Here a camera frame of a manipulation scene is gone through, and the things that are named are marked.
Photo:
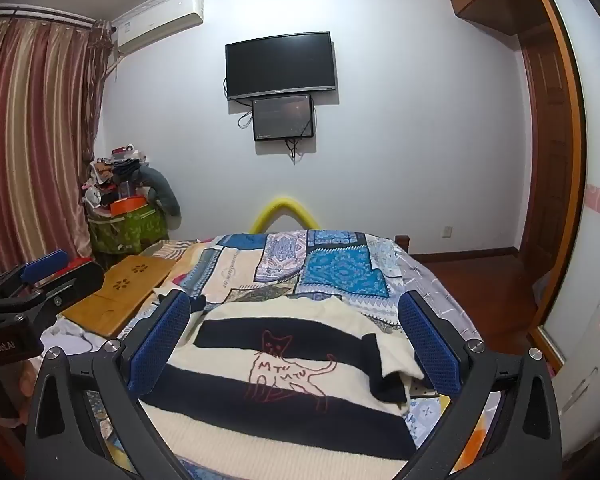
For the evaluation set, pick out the wooden lap desk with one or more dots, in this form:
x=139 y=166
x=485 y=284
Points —
x=115 y=290

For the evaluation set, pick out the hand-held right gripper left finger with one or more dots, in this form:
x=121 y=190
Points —
x=160 y=350

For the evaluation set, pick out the white curtain rail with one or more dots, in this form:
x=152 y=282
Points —
x=40 y=14

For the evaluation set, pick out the white wall socket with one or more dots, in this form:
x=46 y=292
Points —
x=446 y=231

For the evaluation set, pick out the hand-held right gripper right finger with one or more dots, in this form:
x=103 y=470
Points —
x=430 y=350

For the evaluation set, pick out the blue patchwork bedsheet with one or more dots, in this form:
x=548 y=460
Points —
x=340 y=265

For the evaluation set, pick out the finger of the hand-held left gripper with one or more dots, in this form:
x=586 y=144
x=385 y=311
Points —
x=45 y=265
x=80 y=280

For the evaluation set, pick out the red striped curtain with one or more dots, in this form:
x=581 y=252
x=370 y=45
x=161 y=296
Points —
x=30 y=135

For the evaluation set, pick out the black and cream striped sweater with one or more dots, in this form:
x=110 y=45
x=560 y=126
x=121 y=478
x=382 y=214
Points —
x=280 y=420

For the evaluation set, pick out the orange box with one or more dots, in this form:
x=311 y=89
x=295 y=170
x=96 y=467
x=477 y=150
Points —
x=127 y=205

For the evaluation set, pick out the white plastic appliance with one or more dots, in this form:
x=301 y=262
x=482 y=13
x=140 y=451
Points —
x=590 y=360

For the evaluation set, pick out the brown wooden door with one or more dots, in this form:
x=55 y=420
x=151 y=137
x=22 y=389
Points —
x=545 y=160

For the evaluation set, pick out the large black television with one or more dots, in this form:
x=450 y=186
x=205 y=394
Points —
x=280 y=65

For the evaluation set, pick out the yellow foam tube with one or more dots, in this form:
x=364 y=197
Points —
x=285 y=204

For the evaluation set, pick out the wooden bed post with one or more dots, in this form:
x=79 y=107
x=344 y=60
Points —
x=403 y=241

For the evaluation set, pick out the pile of household clutter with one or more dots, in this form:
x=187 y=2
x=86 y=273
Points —
x=112 y=170

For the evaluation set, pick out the white air conditioner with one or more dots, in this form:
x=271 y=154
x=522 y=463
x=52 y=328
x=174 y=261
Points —
x=155 y=22

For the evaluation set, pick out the small black monitor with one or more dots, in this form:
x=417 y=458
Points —
x=282 y=117

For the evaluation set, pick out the green patterned cloth cover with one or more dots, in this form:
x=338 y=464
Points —
x=130 y=230

